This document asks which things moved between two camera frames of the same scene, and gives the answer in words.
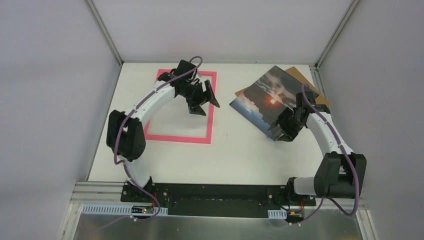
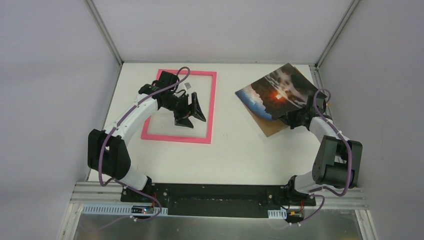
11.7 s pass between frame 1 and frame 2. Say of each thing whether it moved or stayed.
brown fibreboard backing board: moved
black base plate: stayed
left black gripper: moved
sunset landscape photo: moved
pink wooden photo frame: stayed
